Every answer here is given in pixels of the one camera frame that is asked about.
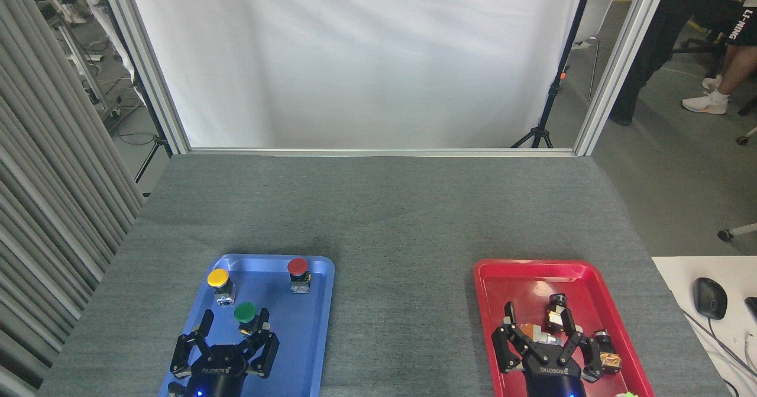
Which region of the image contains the red plastic tray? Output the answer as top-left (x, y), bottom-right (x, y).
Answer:
top-left (473, 259), bottom-right (656, 397)

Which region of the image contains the metal frame cart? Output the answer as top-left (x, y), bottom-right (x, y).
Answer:
top-left (27, 0), bottom-right (122, 121)

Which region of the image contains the black tripod stand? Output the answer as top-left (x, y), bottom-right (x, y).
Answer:
top-left (511, 0), bottom-right (598, 149)

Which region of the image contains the person in black shorts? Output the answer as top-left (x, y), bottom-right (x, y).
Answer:
top-left (681, 0), bottom-right (757, 115)

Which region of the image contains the yellow push button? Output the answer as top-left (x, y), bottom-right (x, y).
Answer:
top-left (207, 268), bottom-right (237, 306)

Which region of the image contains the white and orange switch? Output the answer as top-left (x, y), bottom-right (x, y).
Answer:
top-left (519, 323), bottom-right (562, 347)

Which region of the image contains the green push button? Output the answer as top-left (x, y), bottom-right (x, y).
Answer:
top-left (234, 302), bottom-right (261, 336)

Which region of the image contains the white backdrop screen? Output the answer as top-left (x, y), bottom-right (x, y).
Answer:
top-left (124, 0), bottom-right (591, 149)

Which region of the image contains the silver frame crossbar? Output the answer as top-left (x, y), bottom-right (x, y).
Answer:
top-left (189, 147), bottom-right (578, 158)

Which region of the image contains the grey ribbed curtain panel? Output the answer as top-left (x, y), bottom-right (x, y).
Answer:
top-left (0, 0), bottom-right (146, 397)

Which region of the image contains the black switch with amber base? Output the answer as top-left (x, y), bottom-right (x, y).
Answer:
top-left (593, 329), bottom-right (623, 375)

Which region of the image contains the black light stand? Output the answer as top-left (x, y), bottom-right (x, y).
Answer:
top-left (134, 78), bottom-right (173, 183)

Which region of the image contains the red push button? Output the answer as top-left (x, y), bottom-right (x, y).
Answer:
top-left (287, 257), bottom-right (312, 294)

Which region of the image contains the silver frame post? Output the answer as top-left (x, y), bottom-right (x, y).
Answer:
top-left (96, 0), bottom-right (191, 155)
top-left (574, 0), bottom-right (675, 157)

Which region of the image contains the blue plastic tray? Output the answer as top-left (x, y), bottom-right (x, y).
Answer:
top-left (158, 254), bottom-right (335, 397)

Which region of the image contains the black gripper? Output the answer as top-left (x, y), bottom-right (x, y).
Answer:
top-left (170, 308), bottom-right (280, 397)
top-left (492, 301), bottom-right (605, 397)

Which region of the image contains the grey mouse cable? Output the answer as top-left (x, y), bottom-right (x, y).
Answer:
top-left (680, 308), bottom-right (757, 381)

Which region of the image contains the person in black trousers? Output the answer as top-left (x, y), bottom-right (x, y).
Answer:
top-left (609, 0), bottom-right (734, 127)

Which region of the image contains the black computer mouse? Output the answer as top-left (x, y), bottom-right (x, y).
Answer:
top-left (693, 277), bottom-right (728, 321)

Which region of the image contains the white chair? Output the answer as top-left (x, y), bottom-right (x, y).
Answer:
top-left (571, 0), bottom-right (617, 102)

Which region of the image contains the white chair leg with caster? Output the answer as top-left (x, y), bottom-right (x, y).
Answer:
top-left (717, 222), bottom-right (757, 243)

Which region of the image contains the black and silver switch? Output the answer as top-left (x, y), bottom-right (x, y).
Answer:
top-left (545, 293), bottom-right (570, 334)

